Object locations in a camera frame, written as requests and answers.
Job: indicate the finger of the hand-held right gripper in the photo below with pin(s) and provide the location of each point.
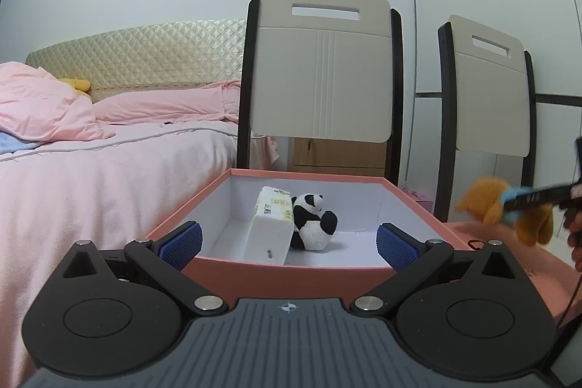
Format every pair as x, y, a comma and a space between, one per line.
534, 199

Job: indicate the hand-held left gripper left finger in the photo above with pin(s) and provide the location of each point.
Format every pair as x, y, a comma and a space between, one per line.
182, 246

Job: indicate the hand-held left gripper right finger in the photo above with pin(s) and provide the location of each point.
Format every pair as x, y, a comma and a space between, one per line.
396, 247

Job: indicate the orange plush bear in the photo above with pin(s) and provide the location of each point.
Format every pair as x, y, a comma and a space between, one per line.
482, 199

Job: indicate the pink storage box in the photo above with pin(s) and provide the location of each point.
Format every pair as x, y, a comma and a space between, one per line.
254, 279

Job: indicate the person's right hand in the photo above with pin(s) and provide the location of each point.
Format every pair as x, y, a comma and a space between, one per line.
576, 233

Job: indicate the small pink bag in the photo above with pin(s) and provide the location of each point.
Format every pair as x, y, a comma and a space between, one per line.
420, 199

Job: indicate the pink box lid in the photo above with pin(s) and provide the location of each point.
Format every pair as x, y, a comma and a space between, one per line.
541, 279

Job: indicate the panda plush toy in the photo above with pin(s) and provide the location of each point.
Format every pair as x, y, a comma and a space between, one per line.
313, 229

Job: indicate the white tissue pack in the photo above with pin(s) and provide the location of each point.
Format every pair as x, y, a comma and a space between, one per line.
270, 233

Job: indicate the bed with pink sheet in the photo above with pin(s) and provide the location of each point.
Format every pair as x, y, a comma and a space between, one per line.
91, 197

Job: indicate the wooden nightstand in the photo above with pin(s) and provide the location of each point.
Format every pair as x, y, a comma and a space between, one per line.
338, 156

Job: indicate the pink pillow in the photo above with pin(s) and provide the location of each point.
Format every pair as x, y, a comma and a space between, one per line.
172, 106

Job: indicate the yellow plush toy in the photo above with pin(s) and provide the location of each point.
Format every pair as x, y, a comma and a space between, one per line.
76, 84

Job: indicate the quilted beige headboard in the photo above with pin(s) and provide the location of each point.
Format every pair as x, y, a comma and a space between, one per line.
136, 56

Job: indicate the light blue cloth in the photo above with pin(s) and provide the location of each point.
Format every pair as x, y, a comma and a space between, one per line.
13, 143

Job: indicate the pink quilt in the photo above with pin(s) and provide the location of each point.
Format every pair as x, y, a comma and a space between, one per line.
41, 106

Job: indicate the beige chair with black frame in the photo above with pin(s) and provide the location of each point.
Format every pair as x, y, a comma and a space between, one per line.
323, 88
491, 97

